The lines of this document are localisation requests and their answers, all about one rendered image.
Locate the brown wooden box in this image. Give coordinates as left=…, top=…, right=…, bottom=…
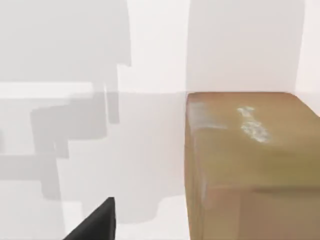
left=184, top=91, right=320, bottom=240

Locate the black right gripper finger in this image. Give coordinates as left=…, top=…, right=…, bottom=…
left=62, top=196, right=116, bottom=240

